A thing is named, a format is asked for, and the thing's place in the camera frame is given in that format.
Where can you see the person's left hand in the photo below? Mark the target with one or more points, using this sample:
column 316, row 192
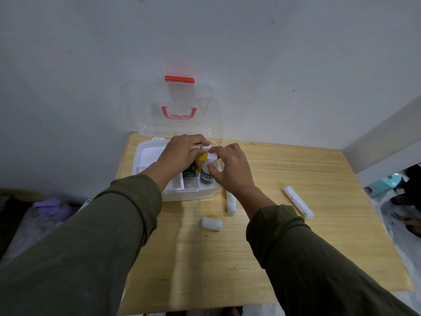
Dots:
column 177, row 157

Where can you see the person's right hand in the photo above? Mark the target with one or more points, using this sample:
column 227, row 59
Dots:
column 235, row 174

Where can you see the green medicine box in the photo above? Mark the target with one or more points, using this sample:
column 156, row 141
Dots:
column 189, row 172

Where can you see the yellow liquid bottle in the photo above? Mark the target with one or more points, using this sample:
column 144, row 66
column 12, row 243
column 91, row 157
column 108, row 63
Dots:
column 202, row 158

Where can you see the white bottle green label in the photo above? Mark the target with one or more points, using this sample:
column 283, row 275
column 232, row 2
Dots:
column 206, row 176

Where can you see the white first aid box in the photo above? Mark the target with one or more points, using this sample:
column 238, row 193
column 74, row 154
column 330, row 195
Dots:
column 148, row 157

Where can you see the long white bandage roll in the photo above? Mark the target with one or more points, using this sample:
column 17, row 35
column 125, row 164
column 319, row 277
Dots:
column 298, row 202
column 231, row 204

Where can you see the short white bandage roll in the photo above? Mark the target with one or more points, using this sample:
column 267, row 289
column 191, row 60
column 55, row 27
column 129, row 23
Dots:
column 211, row 224

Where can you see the person's right forearm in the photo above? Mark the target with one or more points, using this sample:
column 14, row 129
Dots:
column 329, row 276

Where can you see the person's left forearm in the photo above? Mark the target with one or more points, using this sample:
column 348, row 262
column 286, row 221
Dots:
column 75, row 256

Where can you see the wooden table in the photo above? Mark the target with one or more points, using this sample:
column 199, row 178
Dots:
column 204, row 259

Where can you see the white flat box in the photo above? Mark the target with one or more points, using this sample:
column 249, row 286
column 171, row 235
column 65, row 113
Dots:
column 86, row 204

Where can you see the purple plastic item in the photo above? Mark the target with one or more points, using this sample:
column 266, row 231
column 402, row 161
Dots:
column 49, row 205

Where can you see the teal plastic stool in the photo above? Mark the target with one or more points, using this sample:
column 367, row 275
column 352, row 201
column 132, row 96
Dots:
column 383, row 187

